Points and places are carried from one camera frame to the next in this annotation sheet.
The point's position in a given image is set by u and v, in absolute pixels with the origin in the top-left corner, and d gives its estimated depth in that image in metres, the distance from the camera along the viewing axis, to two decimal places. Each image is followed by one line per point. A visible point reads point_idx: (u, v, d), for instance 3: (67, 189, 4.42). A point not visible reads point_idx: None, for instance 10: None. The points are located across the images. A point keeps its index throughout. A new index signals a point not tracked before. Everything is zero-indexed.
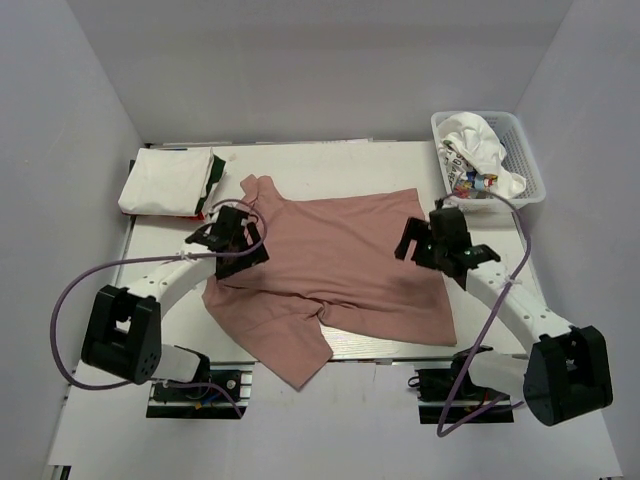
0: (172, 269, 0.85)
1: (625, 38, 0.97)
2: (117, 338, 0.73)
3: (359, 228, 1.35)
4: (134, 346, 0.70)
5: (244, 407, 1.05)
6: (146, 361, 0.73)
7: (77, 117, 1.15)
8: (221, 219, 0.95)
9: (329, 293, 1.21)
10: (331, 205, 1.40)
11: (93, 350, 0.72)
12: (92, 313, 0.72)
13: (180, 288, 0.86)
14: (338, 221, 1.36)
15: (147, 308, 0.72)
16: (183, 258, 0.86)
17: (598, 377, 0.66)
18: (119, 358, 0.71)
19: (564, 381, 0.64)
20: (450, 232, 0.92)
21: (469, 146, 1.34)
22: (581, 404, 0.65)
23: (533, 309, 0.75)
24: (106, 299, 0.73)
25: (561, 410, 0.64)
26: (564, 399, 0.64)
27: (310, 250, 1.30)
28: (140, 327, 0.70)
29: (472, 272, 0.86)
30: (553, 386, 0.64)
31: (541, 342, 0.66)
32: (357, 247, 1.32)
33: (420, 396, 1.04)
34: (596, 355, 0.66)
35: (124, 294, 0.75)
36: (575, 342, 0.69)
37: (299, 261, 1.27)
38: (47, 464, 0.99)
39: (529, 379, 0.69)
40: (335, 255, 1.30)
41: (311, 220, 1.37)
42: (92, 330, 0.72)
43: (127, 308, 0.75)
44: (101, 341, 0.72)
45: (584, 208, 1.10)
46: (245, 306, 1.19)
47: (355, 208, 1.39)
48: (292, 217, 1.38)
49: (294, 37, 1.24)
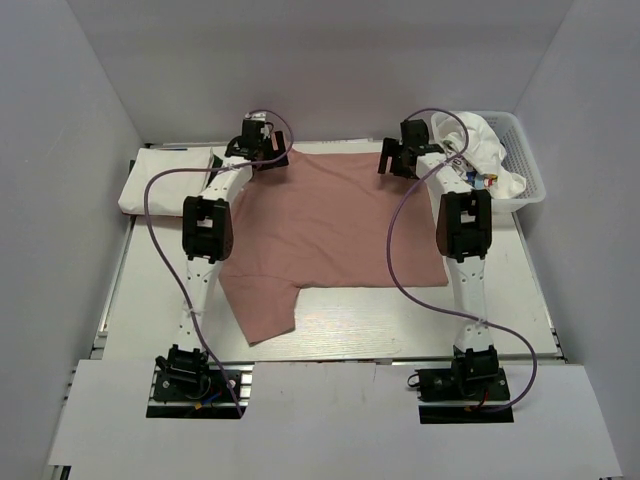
0: (226, 176, 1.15)
1: (626, 37, 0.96)
2: (203, 231, 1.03)
3: (363, 182, 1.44)
4: (218, 233, 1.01)
5: (245, 406, 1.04)
6: (228, 241, 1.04)
7: (78, 116, 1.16)
8: (245, 131, 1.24)
9: (314, 250, 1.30)
10: (342, 160, 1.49)
11: (190, 241, 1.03)
12: (183, 217, 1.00)
13: (236, 189, 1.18)
14: (346, 176, 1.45)
15: (222, 208, 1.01)
16: (231, 169, 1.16)
17: (483, 224, 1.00)
18: (209, 243, 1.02)
19: (456, 222, 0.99)
20: (412, 136, 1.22)
21: (469, 146, 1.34)
22: (470, 242, 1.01)
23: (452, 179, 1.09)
24: (193, 204, 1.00)
25: (453, 240, 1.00)
26: (457, 235, 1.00)
27: (315, 200, 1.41)
28: (221, 220, 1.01)
29: (421, 160, 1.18)
30: (450, 223, 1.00)
31: (446, 196, 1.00)
32: (362, 200, 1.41)
33: (421, 396, 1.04)
34: (483, 210, 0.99)
35: (200, 201, 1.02)
36: (473, 201, 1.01)
37: (303, 215, 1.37)
38: (47, 464, 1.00)
39: (440, 227, 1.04)
40: (337, 208, 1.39)
41: (318, 171, 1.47)
42: (185, 229, 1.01)
43: (204, 209, 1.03)
44: (194, 235, 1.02)
45: (585, 205, 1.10)
46: (242, 254, 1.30)
47: (362, 163, 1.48)
48: (300, 167, 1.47)
49: (294, 36, 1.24)
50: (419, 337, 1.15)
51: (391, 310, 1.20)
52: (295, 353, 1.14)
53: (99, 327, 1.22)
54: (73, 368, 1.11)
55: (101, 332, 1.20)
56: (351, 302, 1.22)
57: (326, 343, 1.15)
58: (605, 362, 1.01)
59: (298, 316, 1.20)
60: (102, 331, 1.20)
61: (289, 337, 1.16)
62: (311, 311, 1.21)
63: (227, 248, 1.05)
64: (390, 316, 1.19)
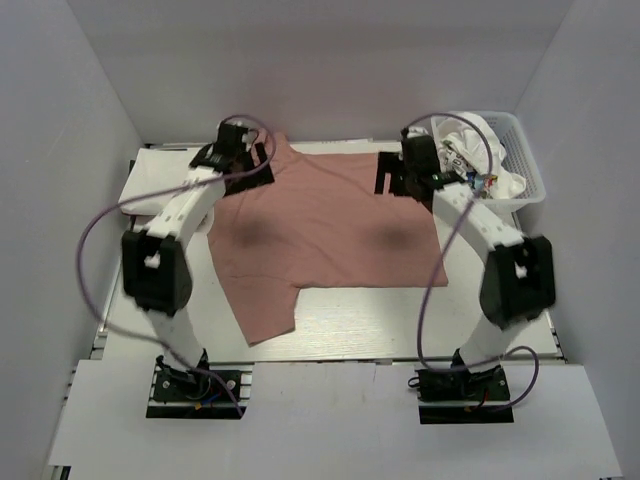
0: (184, 199, 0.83)
1: (625, 37, 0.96)
2: (149, 274, 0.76)
3: (363, 182, 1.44)
4: (167, 282, 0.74)
5: (245, 406, 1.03)
6: (183, 289, 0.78)
7: (77, 117, 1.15)
8: (222, 136, 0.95)
9: (314, 251, 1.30)
10: (342, 160, 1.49)
11: (132, 288, 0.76)
12: (122, 258, 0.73)
13: (196, 216, 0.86)
14: (346, 176, 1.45)
15: (169, 248, 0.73)
16: (192, 187, 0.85)
17: (544, 283, 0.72)
18: (157, 293, 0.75)
19: (511, 279, 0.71)
20: (420, 159, 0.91)
21: (469, 146, 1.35)
22: (528, 303, 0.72)
23: (491, 223, 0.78)
24: (131, 243, 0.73)
25: (507, 300, 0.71)
26: (511, 298, 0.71)
27: (315, 200, 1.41)
28: (170, 266, 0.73)
29: (438, 193, 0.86)
30: (501, 284, 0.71)
31: (493, 247, 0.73)
32: (361, 200, 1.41)
33: (421, 397, 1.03)
34: (543, 261, 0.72)
35: (146, 235, 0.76)
36: (526, 248, 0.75)
37: (303, 215, 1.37)
38: (47, 464, 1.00)
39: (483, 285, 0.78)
40: (336, 208, 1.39)
41: (317, 171, 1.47)
42: (125, 272, 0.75)
43: (154, 246, 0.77)
44: (137, 280, 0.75)
45: (585, 206, 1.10)
46: (240, 255, 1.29)
47: (362, 163, 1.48)
48: (299, 168, 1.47)
49: (294, 36, 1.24)
50: (419, 337, 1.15)
51: (391, 310, 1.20)
52: (295, 354, 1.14)
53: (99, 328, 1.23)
54: (73, 368, 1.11)
55: (101, 332, 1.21)
56: (351, 302, 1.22)
57: (327, 343, 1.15)
58: (604, 362, 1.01)
59: (298, 317, 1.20)
60: (102, 331, 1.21)
61: (289, 337, 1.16)
62: (311, 312, 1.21)
63: (181, 298, 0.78)
64: (390, 316, 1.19)
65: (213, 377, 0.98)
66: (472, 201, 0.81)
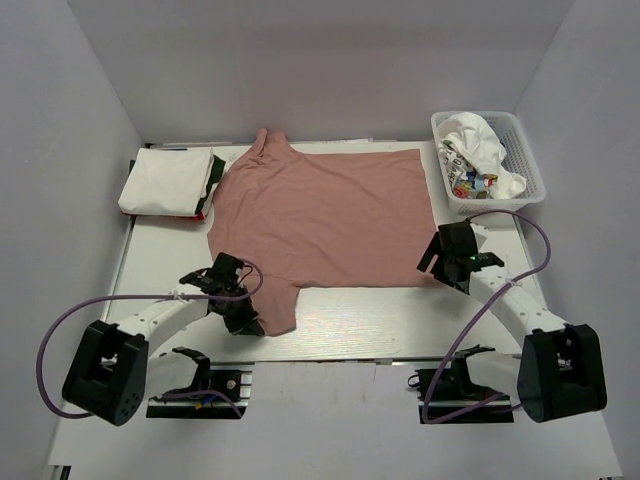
0: (163, 307, 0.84)
1: (625, 38, 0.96)
2: (100, 374, 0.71)
3: (364, 182, 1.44)
4: (118, 383, 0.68)
5: (243, 407, 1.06)
6: (128, 401, 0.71)
7: (78, 117, 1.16)
8: (216, 265, 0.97)
9: (314, 252, 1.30)
10: (344, 160, 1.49)
11: (74, 387, 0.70)
12: (78, 348, 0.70)
13: (172, 326, 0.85)
14: (347, 176, 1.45)
15: (133, 349, 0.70)
16: (175, 298, 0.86)
17: (590, 377, 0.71)
18: (102, 395, 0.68)
19: (553, 373, 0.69)
20: (457, 243, 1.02)
21: (469, 146, 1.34)
22: (573, 400, 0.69)
23: (530, 307, 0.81)
24: (95, 334, 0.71)
25: (550, 396, 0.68)
26: (556, 393, 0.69)
27: (315, 200, 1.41)
28: (124, 369, 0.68)
29: (476, 275, 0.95)
30: (545, 378, 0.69)
31: (532, 336, 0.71)
32: (362, 200, 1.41)
33: (420, 396, 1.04)
34: (588, 354, 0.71)
35: (114, 331, 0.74)
36: (569, 339, 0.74)
37: (304, 215, 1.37)
38: (47, 464, 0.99)
39: (522, 375, 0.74)
40: (336, 209, 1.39)
41: (317, 170, 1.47)
42: (75, 366, 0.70)
43: (115, 344, 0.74)
44: (83, 376, 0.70)
45: (585, 206, 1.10)
46: (240, 254, 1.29)
47: (361, 163, 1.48)
48: (300, 167, 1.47)
49: (294, 37, 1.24)
50: (418, 337, 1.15)
51: (391, 310, 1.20)
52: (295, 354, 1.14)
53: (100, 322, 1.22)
54: None
55: None
56: (351, 302, 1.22)
57: (326, 343, 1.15)
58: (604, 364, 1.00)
59: (298, 317, 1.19)
60: None
61: (289, 337, 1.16)
62: (310, 312, 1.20)
63: (123, 412, 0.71)
64: (390, 316, 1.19)
65: (211, 392, 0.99)
66: (508, 285, 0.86)
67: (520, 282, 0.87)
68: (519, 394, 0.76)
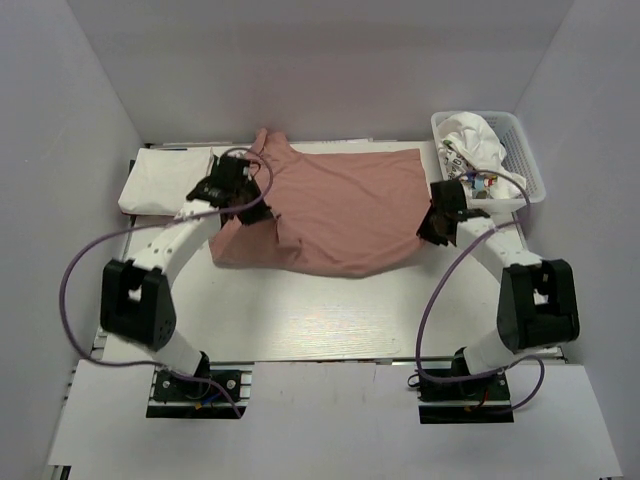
0: (175, 233, 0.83)
1: (625, 39, 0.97)
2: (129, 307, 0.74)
3: (365, 181, 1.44)
4: (149, 312, 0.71)
5: (243, 407, 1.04)
6: (162, 327, 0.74)
7: (77, 117, 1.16)
8: (220, 171, 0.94)
9: (315, 249, 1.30)
10: (343, 161, 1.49)
11: (109, 321, 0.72)
12: (103, 286, 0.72)
13: (187, 250, 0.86)
14: (346, 176, 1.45)
15: (154, 280, 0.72)
16: (185, 221, 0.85)
17: (563, 307, 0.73)
18: (136, 325, 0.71)
19: (529, 305, 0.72)
20: (447, 199, 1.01)
21: (469, 146, 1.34)
22: (549, 331, 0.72)
23: (510, 247, 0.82)
24: (114, 271, 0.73)
25: (526, 329, 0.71)
26: (530, 320, 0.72)
27: (315, 200, 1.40)
28: (152, 298, 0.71)
29: (462, 225, 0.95)
30: (520, 306, 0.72)
31: (510, 267, 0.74)
32: (362, 200, 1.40)
33: (420, 396, 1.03)
34: (563, 285, 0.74)
35: (132, 266, 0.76)
36: (546, 274, 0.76)
37: (303, 215, 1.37)
38: (48, 463, 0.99)
39: (501, 309, 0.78)
40: (335, 209, 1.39)
41: (317, 170, 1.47)
42: (106, 302, 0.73)
43: (137, 278, 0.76)
44: (115, 311, 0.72)
45: (584, 206, 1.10)
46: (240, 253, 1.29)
47: (361, 163, 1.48)
48: (300, 167, 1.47)
49: (294, 36, 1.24)
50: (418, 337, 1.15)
51: (391, 310, 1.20)
52: (295, 353, 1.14)
53: (98, 328, 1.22)
54: (73, 368, 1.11)
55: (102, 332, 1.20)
56: (351, 302, 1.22)
57: (327, 343, 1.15)
58: (605, 363, 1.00)
59: (298, 317, 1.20)
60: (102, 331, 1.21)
61: (289, 336, 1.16)
62: (310, 311, 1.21)
63: (160, 337, 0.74)
64: (389, 316, 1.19)
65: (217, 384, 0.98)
66: (491, 230, 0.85)
67: (503, 227, 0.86)
68: (498, 330, 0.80)
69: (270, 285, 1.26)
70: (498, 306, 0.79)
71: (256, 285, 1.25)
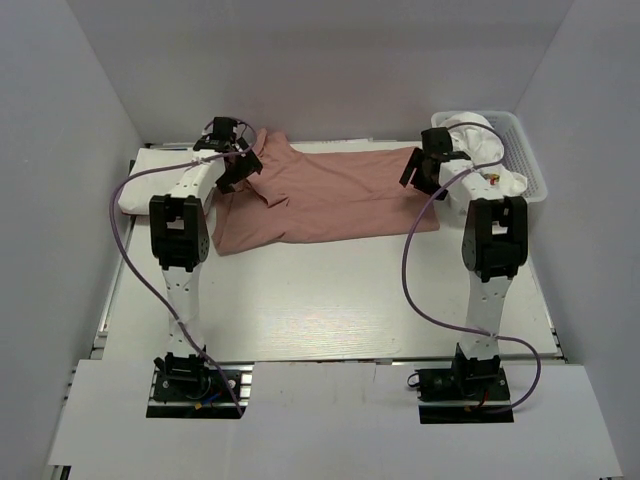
0: (196, 172, 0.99)
1: (625, 38, 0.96)
2: (174, 233, 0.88)
3: (364, 179, 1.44)
4: (192, 235, 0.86)
5: (244, 406, 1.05)
6: (203, 243, 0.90)
7: (78, 117, 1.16)
8: (216, 127, 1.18)
9: (321, 228, 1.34)
10: (343, 159, 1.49)
11: (159, 245, 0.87)
12: (152, 217, 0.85)
13: (206, 184, 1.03)
14: (346, 174, 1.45)
15: (192, 207, 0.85)
16: (200, 163, 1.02)
17: (518, 236, 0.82)
18: (182, 247, 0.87)
19: (487, 233, 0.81)
20: (435, 144, 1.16)
21: (471, 146, 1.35)
22: (501, 256, 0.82)
23: (479, 186, 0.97)
24: (158, 205, 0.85)
25: (482, 253, 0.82)
26: (487, 247, 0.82)
27: (317, 199, 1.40)
28: (192, 223, 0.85)
29: (444, 165, 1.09)
30: (478, 234, 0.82)
31: (475, 200, 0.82)
32: (363, 198, 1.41)
33: (420, 396, 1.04)
34: (518, 217, 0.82)
35: (169, 198, 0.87)
36: (507, 209, 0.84)
37: (304, 215, 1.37)
38: (47, 463, 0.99)
39: (465, 236, 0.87)
40: (337, 207, 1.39)
41: (317, 170, 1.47)
42: (154, 230, 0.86)
43: (175, 210, 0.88)
44: (164, 237, 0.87)
45: (584, 205, 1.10)
46: (246, 240, 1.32)
47: (362, 161, 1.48)
48: (299, 167, 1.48)
49: (294, 36, 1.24)
50: (418, 338, 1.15)
51: (391, 309, 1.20)
52: (295, 354, 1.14)
53: (98, 328, 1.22)
54: (73, 368, 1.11)
55: (101, 332, 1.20)
56: (351, 303, 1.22)
57: (327, 343, 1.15)
58: (605, 363, 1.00)
59: (298, 317, 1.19)
60: (102, 331, 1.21)
61: (289, 336, 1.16)
62: (311, 311, 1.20)
63: (203, 251, 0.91)
64: (389, 316, 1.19)
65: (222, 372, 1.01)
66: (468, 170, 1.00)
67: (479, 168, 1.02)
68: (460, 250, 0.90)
69: (270, 285, 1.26)
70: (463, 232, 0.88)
71: (258, 285, 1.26)
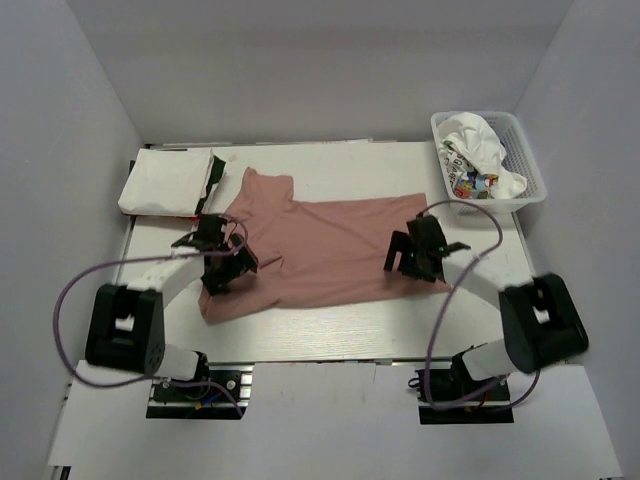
0: (166, 265, 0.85)
1: (625, 38, 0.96)
2: (118, 335, 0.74)
3: (366, 232, 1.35)
4: (141, 335, 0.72)
5: (245, 406, 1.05)
6: (154, 351, 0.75)
7: (78, 118, 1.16)
8: (202, 226, 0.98)
9: (322, 291, 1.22)
10: (342, 209, 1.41)
11: (97, 348, 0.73)
12: (94, 310, 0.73)
13: (174, 286, 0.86)
14: (347, 226, 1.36)
15: (149, 300, 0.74)
16: (174, 258, 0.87)
17: (567, 318, 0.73)
18: (127, 351, 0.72)
19: (533, 321, 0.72)
20: (425, 238, 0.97)
21: (470, 146, 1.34)
22: (558, 345, 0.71)
23: (499, 270, 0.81)
24: (107, 297, 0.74)
25: (537, 348, 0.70)
26: (538, 338, 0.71)
27: (318, 255, 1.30)
28: (145, 317, 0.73)
29: (445, 261, 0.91)
30: (523, 325, 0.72)
31: (506, 290, 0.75)
32: (362, 253, 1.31)
33: (421, 397, 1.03)
34: (559, 296, 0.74)
35: (124, 290, 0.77)
36: (540, 290, 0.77)
37: (302, 276, 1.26)
38: (47, 463, 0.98)
39: (505, 335, 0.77)
40: (338, 265, 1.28)
41: (316, 222, 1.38)
42: (94, 328, 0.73)
43: (127, 306, 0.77)
44: (104, 338, 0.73)
45: (585, 206, 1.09)
46: (238, 305, 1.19)
47: (364, 211, 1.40)
48: (296, 217, 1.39)
49: (294, 37, 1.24)
50: (418, 338, 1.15)
51: (391, 309, 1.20)
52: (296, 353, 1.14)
53: None
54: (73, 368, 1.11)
55: None
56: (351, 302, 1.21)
57: (327, 343, 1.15)
58: (605, 363, 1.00)
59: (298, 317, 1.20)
60: None
61: (289, 336, 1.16)
62: (310, 311, 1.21)
63: (151, 363, 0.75)
64: (390, 316, 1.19)
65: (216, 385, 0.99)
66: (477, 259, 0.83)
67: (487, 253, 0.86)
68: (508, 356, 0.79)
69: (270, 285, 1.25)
70: (504, 334, 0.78)
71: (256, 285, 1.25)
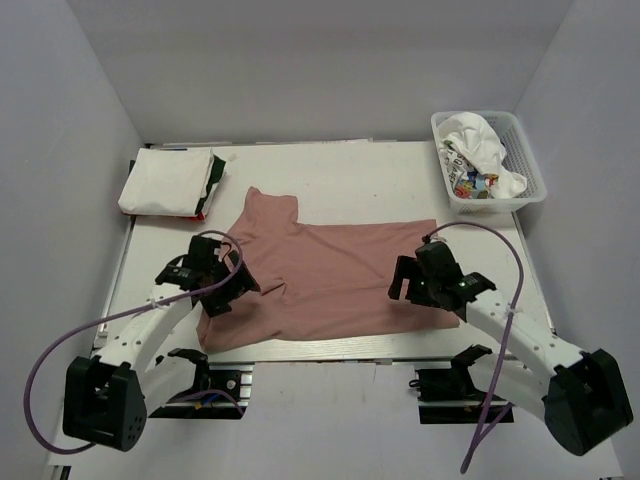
0: (144, 324, 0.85)
1: (625, 38, 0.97)
2: (95, 409, 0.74)
3: (373, 257, 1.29)
4: (114, 414, 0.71)
5: (245, 406, 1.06)
6: (132, 426, 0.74)
7: (78, 118, 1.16)
8: (192, 249, 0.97)
9: (327, 320, 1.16)
10: (347, 232, 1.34)
11: (72, 424, 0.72)
12: (67, 389, 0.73)
13: (156, 339, 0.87)
14: (350, 251, 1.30)
15: (122, 379, 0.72)
16: (154, 306, 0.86)
17: (616, 400, 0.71)
18: (102, 428, 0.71)
19: (585, 404, 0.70)
20: (440, 267, 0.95)
21: (470, 146, 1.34)
22: (604, 428, 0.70)
23: (542, 339, 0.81)
24: (79, 372, 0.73)
25: (585, 430, 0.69)
26: (588, 423, 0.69)
27: (322, 283, 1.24)
28: (118, 396, 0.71)
29: (471, 304, 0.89)
30: (573, 407, 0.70)
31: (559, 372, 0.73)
32: (368, 281, 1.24)
33: (420, 396, 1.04)
34: (608, 375, 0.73)
35: (98, 364, 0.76)
36: (587, 365, 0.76)
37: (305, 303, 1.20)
38: (48, 463, 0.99)
39: (547, 410, 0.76)
40: (343, 293, 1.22)
41: (322, 245, 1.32)
42: (69, 406, 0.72)
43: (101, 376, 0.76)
44: (80, 414, 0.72)
45: (584, 206, 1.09)
46: (238, 334, 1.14)
47: (372, 236, 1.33)
48: (300, 241, 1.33)
49: (294, 37, 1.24)
50: (419, 339, 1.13)
51: None
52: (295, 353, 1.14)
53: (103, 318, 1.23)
54: None
55: (101, 332, 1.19)
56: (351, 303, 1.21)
57: (326, 343, 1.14)
58: None
59: None
60: (102, 331, 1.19)
61: None
62: None
63: (129, 435, 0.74)
64: None
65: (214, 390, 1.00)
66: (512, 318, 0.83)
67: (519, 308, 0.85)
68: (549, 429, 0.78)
69: None
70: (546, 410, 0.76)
71: None
